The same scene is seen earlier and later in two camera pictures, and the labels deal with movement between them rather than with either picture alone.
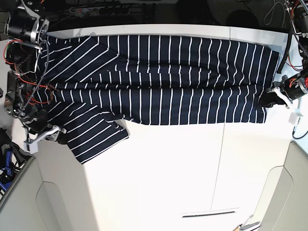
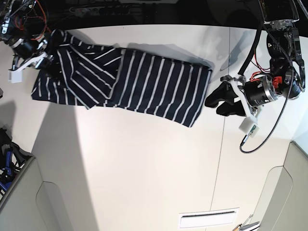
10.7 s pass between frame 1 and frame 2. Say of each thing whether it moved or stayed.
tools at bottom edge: stayed
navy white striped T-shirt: moved
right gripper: moved
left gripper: moved
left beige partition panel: stayed
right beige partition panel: stayed
